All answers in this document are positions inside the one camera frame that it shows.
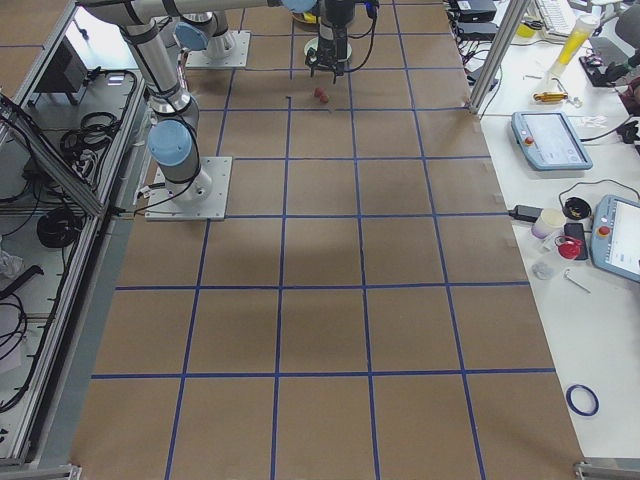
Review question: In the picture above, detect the teach pendant far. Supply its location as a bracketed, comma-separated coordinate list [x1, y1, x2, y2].
[511, 111, 593, 171]

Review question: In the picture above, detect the white cup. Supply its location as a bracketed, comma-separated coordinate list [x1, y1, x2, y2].
[531, 208, 566, 239]

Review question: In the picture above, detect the teach pendant near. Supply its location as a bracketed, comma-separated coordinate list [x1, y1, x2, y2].
[590, 195, 640, 283]

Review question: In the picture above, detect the amber wrapped tool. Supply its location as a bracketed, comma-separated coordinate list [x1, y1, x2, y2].
[532, 92, 568, 103]

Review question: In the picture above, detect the teach pendant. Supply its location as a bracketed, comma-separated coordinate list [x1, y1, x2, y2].
[590, 195, 640, 283]
[511, 111, 593, 171]

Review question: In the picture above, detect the blue tape roll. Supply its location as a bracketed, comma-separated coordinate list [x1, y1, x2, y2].
[565, 384, 600, 418]

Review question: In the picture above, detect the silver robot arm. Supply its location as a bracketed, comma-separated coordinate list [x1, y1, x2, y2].
[76, 1, 357, 203]
[174, 12, 235, 59]

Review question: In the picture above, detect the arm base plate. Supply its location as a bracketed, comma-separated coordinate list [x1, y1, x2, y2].
[144, 157, 233, 221]
[186, 30, 251, 70]

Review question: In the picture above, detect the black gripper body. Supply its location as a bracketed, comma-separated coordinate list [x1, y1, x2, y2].
[305, 0, 356, 70]

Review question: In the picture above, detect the light green plate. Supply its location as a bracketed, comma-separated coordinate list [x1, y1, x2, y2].
[303, 37, 352, 71]

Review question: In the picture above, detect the black power adapter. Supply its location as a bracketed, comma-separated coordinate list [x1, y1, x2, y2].
[508, 204, 542, 223]

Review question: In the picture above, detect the aluminium frame post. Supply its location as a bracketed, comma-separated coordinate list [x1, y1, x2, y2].
[467, 0, 530, 114]

